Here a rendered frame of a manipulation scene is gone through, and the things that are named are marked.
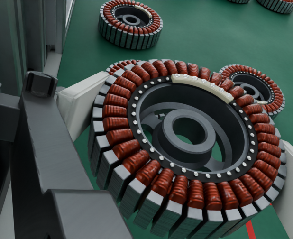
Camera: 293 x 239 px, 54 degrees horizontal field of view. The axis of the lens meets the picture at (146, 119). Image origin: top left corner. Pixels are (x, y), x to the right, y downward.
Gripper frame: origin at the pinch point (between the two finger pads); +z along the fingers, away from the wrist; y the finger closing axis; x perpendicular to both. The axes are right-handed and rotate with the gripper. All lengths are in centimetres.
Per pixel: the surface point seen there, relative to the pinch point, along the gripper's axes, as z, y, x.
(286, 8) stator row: 67, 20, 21
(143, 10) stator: 39.0, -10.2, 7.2
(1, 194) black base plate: 6.3, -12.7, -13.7
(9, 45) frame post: 6.2, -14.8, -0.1
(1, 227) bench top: 5.4, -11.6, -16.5
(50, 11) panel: 23.0, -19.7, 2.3
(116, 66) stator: 23.5, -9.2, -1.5
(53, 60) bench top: 26.3, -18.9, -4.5
